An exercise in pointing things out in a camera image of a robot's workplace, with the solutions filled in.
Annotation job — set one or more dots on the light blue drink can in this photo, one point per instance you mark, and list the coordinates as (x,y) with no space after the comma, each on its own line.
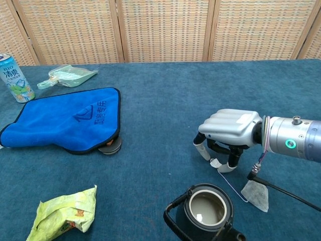
(16,80)

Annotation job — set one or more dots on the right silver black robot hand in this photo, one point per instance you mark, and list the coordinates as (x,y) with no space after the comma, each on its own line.
(230,128)

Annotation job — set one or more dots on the round black disc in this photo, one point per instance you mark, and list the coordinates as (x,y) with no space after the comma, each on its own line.
(113,149)

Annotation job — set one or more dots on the blue microfiber cloth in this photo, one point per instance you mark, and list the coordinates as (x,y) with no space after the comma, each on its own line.
(62,120)

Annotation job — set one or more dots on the teal carpet table mat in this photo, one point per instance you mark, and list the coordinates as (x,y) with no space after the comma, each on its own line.
(163,100)

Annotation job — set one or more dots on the woven wooden folding screen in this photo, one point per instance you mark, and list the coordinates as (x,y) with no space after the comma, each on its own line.
(163,30)

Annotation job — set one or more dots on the yellow-green snack packet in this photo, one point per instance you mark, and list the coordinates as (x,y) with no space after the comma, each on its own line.
(60,213)

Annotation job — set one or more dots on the pale green mini dustpan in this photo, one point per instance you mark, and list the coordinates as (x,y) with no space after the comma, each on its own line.
(72,75)

